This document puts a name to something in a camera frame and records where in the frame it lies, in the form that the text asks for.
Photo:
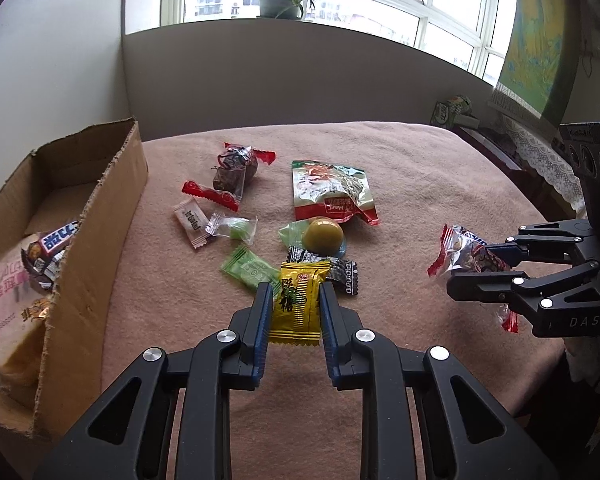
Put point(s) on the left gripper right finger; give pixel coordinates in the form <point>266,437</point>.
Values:
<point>423,408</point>

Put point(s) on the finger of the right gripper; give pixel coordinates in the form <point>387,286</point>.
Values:
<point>554,242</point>
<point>521,293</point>

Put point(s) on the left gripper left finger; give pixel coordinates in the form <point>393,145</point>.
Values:
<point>169,403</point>

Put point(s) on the red clear snack packet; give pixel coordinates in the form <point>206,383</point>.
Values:
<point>463,250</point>

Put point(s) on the yellow candy packet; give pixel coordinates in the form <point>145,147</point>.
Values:
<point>296,307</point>

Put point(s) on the pink white candy sachet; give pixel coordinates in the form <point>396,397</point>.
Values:
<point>193,221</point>

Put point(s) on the red white snack pouch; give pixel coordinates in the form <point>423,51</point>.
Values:
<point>331,191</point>

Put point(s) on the clear green candy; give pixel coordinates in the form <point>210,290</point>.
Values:
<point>234,228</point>

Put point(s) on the red dark jujube snack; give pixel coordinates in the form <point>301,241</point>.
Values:
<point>235,168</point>

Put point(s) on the white lace cloth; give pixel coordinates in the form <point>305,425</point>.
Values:
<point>541,157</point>

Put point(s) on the green white small box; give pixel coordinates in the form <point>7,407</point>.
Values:
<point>453,112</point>

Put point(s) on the bagged sliced bread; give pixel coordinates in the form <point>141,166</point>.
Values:
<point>23,299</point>

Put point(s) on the black candy packet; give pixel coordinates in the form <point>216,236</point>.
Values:
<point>342,272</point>

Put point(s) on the hanging map scroll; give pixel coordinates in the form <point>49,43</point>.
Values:
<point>541,62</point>

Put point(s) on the snickers bar wrapper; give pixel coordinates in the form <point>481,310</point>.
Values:
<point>42,257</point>

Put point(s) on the green candy packet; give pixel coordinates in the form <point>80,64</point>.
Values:
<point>245,266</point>

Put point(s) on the cardboard box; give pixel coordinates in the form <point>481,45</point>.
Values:
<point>94,177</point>

